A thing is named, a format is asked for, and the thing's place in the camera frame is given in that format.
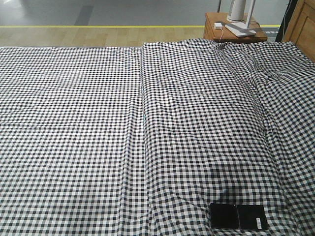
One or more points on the black white gingham duvet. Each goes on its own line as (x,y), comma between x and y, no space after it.
(229,124)

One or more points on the wooden headboard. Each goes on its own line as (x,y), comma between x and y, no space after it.
(301,28)

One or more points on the black foldable phone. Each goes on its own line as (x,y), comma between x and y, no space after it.
(245,217)

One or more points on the black white gingham bed sheet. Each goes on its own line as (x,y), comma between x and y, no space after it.
(71,142)

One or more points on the white charger adapter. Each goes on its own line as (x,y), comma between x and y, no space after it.
(217,26)

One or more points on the wooden nightstand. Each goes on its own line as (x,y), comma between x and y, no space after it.
(224,35)

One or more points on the white cylindrical appliance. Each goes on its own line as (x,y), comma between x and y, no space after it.
(236,10)

